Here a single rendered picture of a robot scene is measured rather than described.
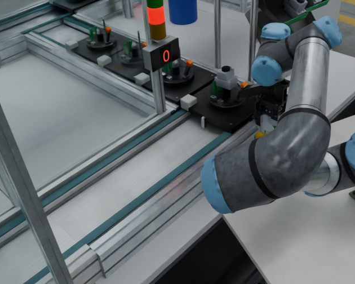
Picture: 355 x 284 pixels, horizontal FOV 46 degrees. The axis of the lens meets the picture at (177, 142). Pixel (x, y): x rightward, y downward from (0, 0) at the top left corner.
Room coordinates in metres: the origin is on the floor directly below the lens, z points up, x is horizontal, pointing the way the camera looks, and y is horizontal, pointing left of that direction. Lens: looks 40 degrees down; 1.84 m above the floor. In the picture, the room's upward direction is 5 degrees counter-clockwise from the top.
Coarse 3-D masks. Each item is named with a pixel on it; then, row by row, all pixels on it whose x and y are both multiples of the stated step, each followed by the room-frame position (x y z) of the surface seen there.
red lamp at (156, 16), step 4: (148, 8) 1.21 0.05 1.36; (152, 8) 1.20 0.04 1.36; (156, 8) 1.20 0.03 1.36; (160, 8) 1.20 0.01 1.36; (148, 12) 1.21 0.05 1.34; (152, 12) 1.20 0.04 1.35; (156, 12) 1.20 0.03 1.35; (160, 12) 1.20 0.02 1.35; (164, 12) 1.22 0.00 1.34; (148, 16) 1.22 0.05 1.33; (152, 16) 1.20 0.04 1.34; (156, 16) 1.20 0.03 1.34; (160, 16) 1.20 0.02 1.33; (164, 16) 1.22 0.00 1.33; (152, 20) 1.20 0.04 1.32; (156, 20) 1.20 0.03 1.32; (160, 20) 1.20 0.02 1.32; (164, 20) 1.21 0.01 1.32; (156, 24) 1.20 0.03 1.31
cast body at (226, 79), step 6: (228, 66) 1.27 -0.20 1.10; (216, 72) 1.27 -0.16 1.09; (222, 72) 1.26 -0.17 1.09; (228, 72) 1.25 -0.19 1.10; (216, 78) 1.27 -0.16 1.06; (222, 78) 1.25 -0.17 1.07; (228, 78) 1.24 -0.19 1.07; (234, 78) 1.25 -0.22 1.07; (216, 84) 1.27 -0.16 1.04; (222, 84) 1.25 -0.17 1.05; (228, 84) 1.23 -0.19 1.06; (234, 84) 1.24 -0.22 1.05
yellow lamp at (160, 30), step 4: (152, 24) 1.21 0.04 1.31; (160, 24) 1.20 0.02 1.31; (164, 24) 1.21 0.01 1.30; (152, 28) 1.20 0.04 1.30; (156, 28) 1.20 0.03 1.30; (160, 28) 1.20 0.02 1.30; (164, 28) 1.21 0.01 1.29; (152, 32) 1.21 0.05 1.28; (156, 32) 1.20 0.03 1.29; (160, 32) 1.20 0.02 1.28; (164, 32) 1.21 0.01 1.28; (152, 36) 1.21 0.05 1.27; (156, 36) 1.20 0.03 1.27; (160, 36) 1.20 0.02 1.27; (164, 36) 1.21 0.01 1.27
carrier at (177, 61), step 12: (180, 60) 1.51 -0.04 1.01; (168, 72) 1.47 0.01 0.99; (180, 72) 1.46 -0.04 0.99; (192, 72) 1.45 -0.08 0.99; (204, 72) 1.48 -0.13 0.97; (168, 84) 1.39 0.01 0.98; (180, 84) 1.38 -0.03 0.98; (192, 84) 1.40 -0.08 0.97; (204, 84) 1.39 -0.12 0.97; (168, 96) 1.32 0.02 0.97; (180, 96) 1.32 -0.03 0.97
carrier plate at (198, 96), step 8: (208, 88) 1.35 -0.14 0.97; (200, 96) 1.31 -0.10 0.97; (200, 104) 1.25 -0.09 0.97; (248, 104) 1.23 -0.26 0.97; (192, 112) 1.23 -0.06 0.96; (200, 112) 1.21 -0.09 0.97; (208, 112) 1.20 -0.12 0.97; (216, 112) 1.20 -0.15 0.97; (224, 112) 1.19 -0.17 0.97; (232, 112) 1.19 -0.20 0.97; (240, 112) 1.18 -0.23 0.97; (248, 112) 1.18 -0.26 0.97; (208, 120) 1.17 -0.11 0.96; (216, 120) 1.15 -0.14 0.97; (224, 120) 1.15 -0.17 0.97; (232, 120) 1.14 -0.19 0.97; (240, 120) 1.14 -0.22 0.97; (248, 120) 1.16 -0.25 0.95; (224, 128) 1.12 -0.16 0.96; (232, 128) 1.10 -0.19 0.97
